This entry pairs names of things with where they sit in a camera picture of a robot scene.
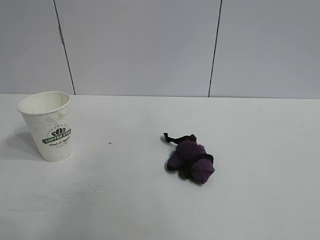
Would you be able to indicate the purple and black cloth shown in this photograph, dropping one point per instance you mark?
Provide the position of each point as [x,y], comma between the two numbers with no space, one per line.
[195,160]

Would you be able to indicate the white paper coffee cup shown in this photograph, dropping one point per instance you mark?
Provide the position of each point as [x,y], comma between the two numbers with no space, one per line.
[47,125]

